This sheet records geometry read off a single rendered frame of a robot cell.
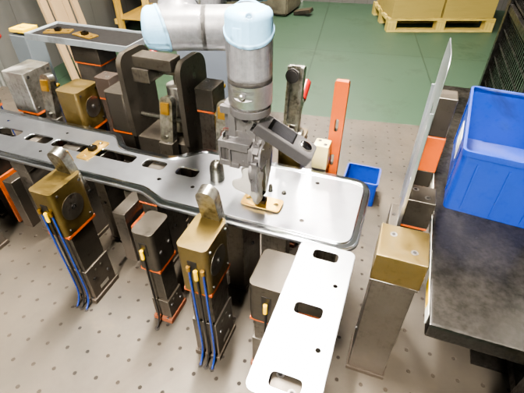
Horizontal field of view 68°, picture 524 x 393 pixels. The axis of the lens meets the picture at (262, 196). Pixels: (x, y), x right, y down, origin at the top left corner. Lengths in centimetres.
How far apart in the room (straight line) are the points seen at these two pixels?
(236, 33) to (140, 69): 48
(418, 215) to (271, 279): 29
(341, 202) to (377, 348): 30
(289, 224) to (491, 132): 55
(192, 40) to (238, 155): 21
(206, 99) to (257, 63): 41
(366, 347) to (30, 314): 79
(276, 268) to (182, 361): 34
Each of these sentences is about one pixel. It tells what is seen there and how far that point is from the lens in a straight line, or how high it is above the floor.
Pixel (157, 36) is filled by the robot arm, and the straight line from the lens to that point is 73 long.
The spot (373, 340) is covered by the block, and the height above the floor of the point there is 82.
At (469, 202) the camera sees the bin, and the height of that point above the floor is 106.
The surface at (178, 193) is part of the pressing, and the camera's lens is 85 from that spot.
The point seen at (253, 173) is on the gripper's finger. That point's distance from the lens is 70.
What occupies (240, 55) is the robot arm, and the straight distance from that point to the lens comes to 62.
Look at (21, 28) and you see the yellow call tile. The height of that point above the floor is 116.
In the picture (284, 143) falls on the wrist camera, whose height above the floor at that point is 117.
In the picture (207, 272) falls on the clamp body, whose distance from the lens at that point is 69.
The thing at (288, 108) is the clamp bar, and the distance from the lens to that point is 89.
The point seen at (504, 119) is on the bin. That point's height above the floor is 110.
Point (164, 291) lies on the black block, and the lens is 91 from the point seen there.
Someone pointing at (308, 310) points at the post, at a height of 94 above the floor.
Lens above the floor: 152
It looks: 39 degrees down
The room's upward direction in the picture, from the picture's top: straight up
